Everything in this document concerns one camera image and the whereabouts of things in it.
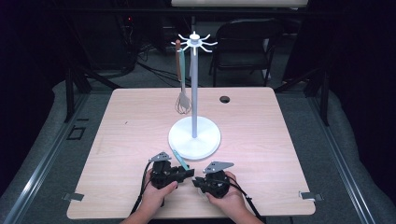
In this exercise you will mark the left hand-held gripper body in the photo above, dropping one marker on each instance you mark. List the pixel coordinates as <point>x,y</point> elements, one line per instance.
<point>165,177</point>

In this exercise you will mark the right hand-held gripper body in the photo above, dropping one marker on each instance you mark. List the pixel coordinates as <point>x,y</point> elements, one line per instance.
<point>216,185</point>

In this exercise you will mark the white utensil rack stand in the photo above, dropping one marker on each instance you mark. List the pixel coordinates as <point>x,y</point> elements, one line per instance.
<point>194,93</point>

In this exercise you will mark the person's right hand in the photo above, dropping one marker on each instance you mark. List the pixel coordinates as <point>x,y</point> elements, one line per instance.
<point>229,202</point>

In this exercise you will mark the person's left hand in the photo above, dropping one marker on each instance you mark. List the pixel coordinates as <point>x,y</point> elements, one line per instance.
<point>157,197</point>

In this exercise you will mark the black folding chair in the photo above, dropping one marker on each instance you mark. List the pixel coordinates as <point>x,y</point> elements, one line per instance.
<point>246,40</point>

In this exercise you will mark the grey metal table bracket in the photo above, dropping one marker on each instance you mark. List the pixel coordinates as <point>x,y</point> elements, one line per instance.
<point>311,196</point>
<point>73,196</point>

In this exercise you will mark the aluminium floor rail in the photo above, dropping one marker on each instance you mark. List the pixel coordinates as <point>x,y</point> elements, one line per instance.
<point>342,168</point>
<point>43,168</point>

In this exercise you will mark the black metal frame leg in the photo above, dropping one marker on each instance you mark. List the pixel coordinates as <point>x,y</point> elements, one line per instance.
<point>70,93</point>
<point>323,93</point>

